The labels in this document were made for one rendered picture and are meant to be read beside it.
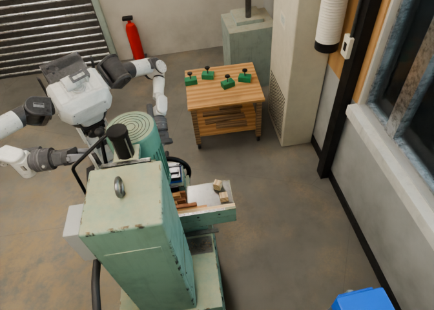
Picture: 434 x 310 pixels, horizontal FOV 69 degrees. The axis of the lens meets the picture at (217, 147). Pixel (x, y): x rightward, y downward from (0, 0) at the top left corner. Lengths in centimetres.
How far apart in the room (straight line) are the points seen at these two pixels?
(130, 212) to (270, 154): 221
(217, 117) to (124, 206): 223
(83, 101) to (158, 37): 278
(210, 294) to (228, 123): 181
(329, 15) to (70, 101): 153
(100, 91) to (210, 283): 105
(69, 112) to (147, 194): 89
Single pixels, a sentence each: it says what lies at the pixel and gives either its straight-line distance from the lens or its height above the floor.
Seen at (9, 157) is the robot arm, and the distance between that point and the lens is 142.
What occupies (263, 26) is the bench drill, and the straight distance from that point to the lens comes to 338.
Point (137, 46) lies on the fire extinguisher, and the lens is 425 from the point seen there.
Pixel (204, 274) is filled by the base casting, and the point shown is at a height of 80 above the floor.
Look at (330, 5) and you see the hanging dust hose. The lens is 213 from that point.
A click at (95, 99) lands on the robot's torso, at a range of 171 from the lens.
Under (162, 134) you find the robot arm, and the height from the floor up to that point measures 100.
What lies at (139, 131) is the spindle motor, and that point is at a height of 150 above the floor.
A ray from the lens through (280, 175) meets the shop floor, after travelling 283.
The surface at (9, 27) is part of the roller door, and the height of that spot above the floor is 64.
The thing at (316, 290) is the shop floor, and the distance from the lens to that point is 240.
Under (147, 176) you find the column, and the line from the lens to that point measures 94.
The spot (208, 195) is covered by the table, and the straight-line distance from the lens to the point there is 162.
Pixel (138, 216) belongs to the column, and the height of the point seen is 152.
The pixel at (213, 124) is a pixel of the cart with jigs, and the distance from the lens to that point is 301.
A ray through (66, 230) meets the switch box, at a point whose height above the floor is 148.
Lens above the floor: 224
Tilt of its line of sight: 47 degrees down
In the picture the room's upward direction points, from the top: 6 degrees counter-clockwise
